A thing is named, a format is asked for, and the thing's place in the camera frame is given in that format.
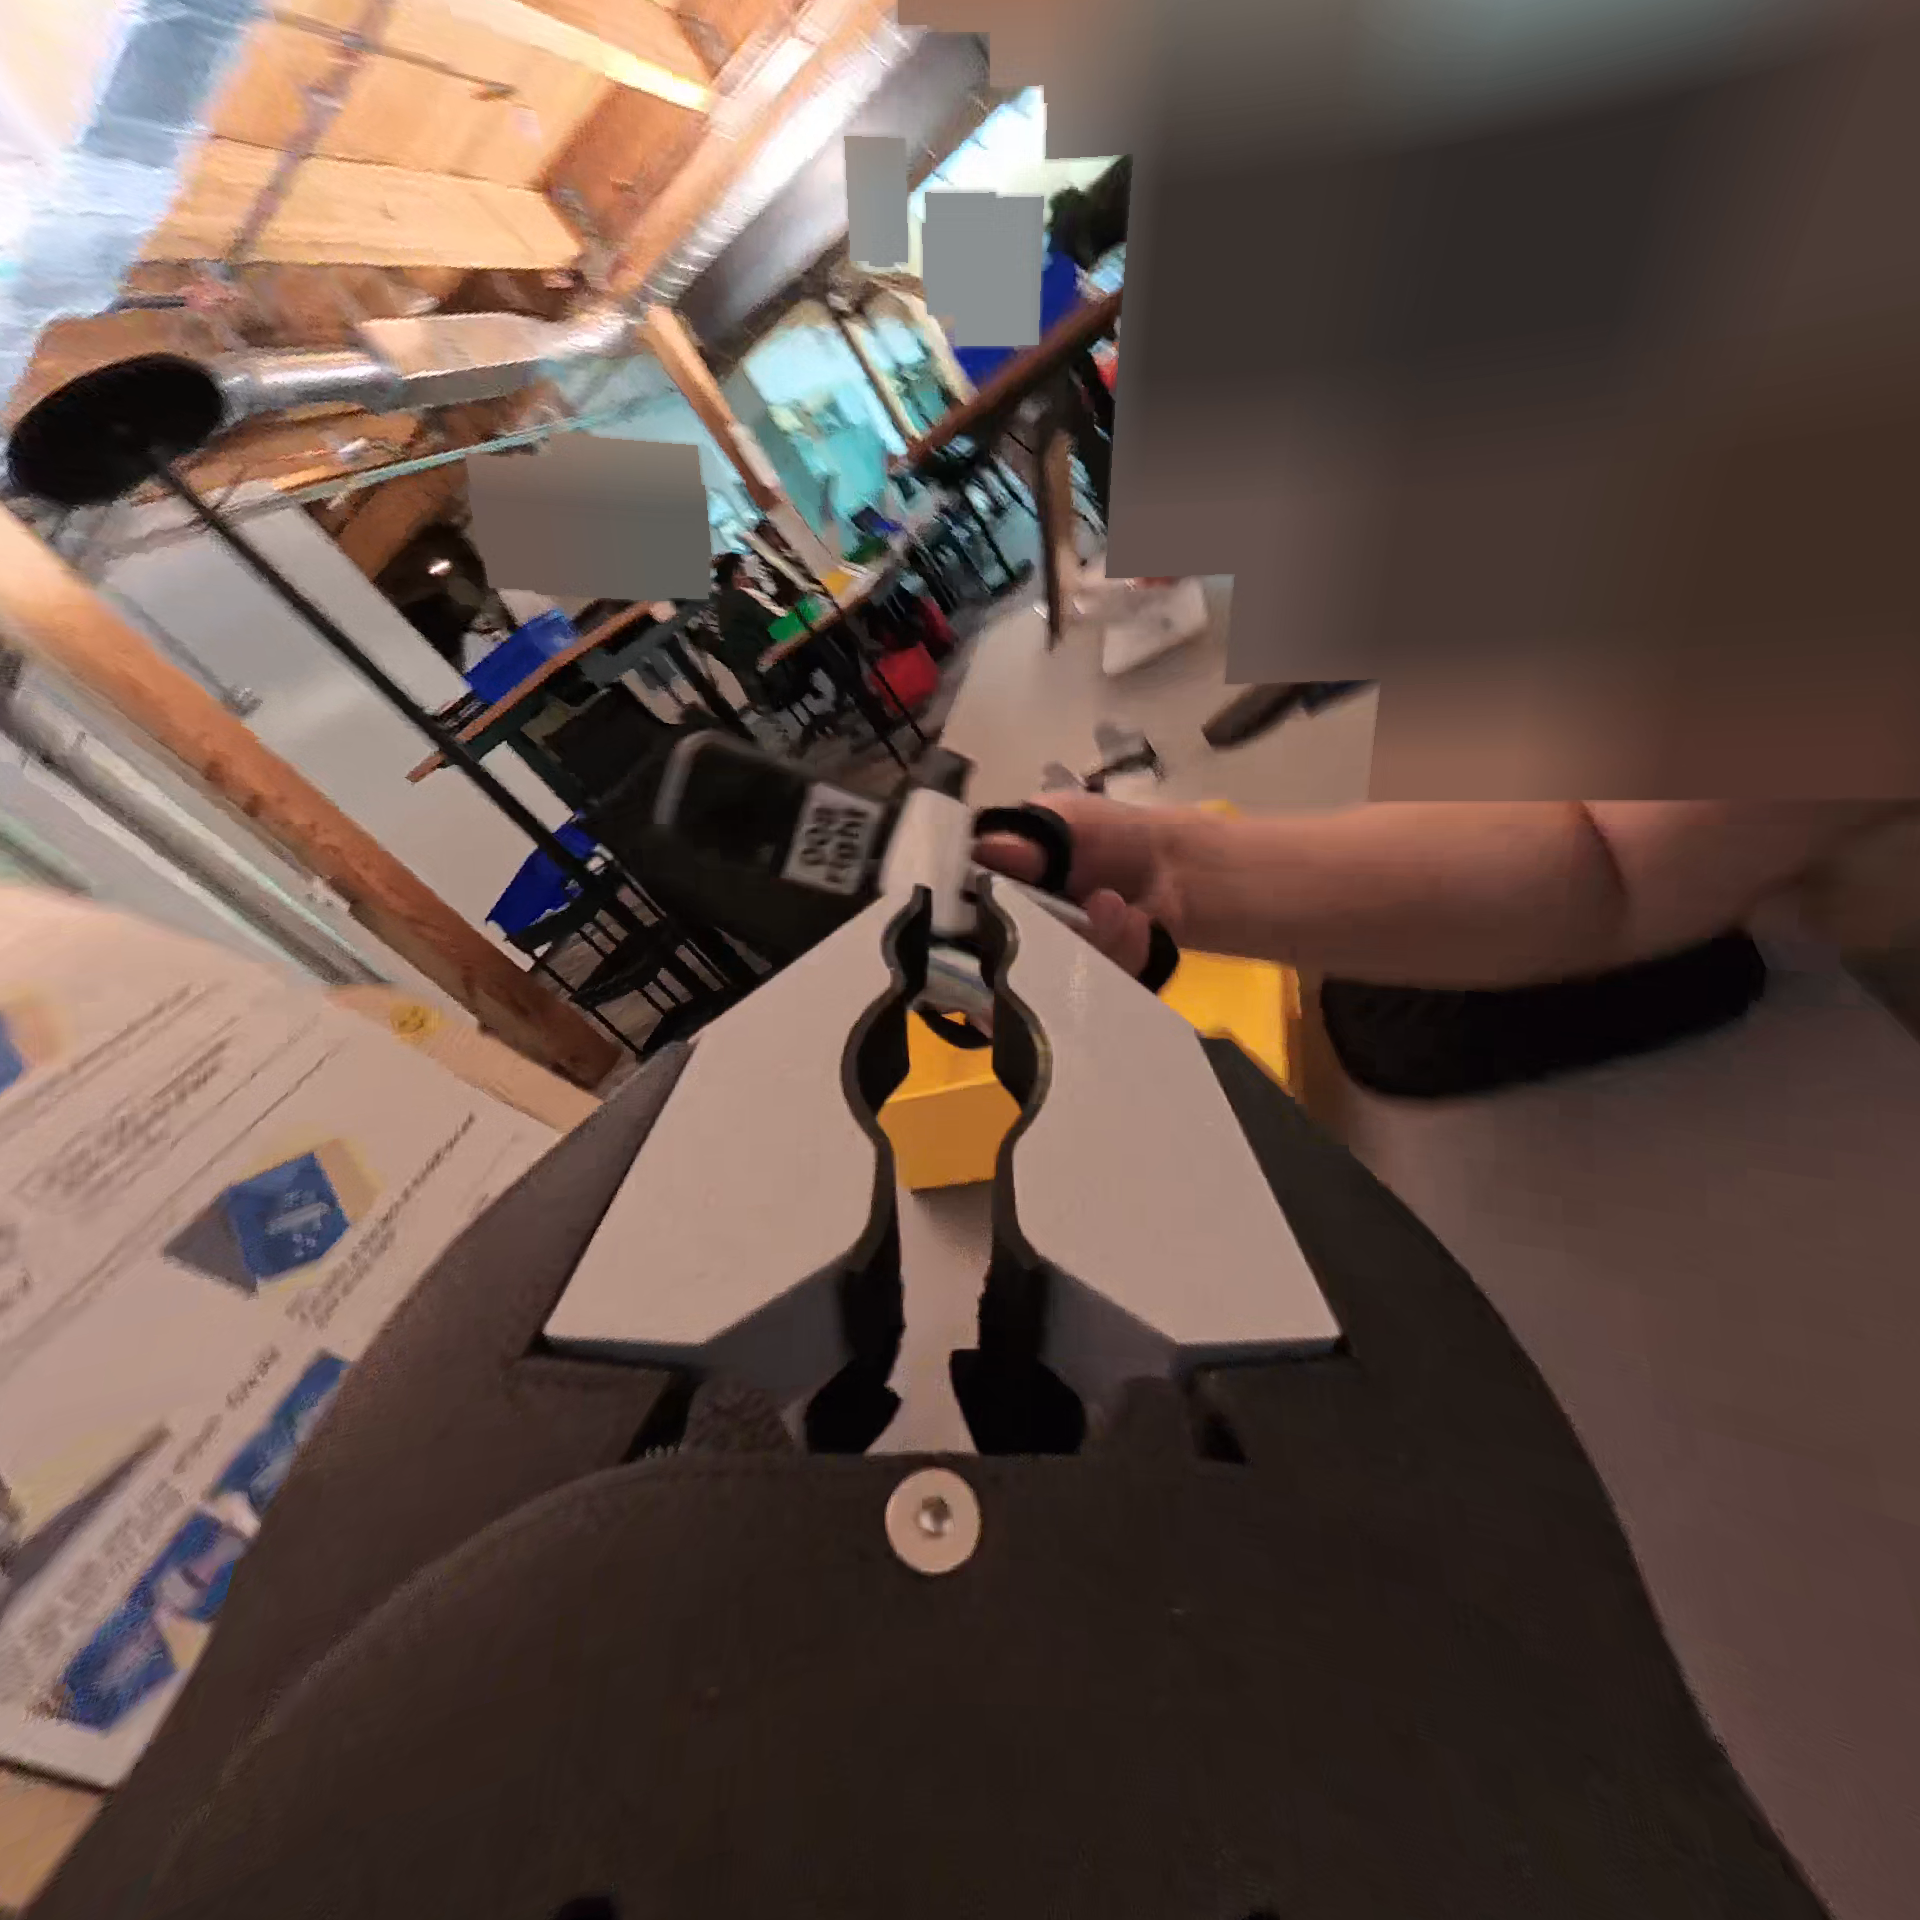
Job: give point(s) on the foil-wrapped air duct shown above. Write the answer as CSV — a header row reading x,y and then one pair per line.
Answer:
x,y
450,352

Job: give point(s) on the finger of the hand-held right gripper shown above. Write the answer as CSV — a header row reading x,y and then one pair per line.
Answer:
x,y
934,855

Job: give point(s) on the black flat device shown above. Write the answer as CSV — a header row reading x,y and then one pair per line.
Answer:
x,y
1277,715

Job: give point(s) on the person's right forearm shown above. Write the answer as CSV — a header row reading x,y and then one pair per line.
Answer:
x,y
1425,886

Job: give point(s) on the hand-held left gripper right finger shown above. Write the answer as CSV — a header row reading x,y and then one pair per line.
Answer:
x,y
1172,1200

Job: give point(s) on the wooden desk with black legs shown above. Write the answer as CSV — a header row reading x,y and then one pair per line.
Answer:
x,y
1020,369
557,669

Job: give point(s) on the black quilted pad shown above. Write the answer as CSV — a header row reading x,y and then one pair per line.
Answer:
x,y
1501,1037

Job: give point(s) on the red plastic bin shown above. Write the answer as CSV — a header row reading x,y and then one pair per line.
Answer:
x,y
905,673

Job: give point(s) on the steel hex bolt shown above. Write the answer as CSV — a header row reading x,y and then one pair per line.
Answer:
x,y
967,992

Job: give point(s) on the grey wavy plastic part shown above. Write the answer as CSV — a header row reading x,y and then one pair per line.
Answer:
x,y
1118,751

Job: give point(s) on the printed instruction sheet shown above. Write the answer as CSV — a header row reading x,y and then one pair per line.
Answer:
x,y
225,1200

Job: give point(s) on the person's right hand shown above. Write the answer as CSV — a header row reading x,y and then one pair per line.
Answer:
x,y
1141,878

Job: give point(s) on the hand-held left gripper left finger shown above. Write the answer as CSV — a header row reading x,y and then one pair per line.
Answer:
x,y
704,1200

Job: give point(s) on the black round-top pole stand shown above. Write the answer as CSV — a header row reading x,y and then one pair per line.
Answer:
x,y
106,427

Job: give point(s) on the blue plastic bin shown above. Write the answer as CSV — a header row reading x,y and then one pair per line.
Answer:
x,y
541,893
525,662

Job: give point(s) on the yellow plastic bin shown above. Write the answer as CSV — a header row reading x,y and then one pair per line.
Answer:
x,y
945,1119

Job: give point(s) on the wooden support column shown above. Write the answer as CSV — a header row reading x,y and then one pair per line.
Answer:
x,y
301,810

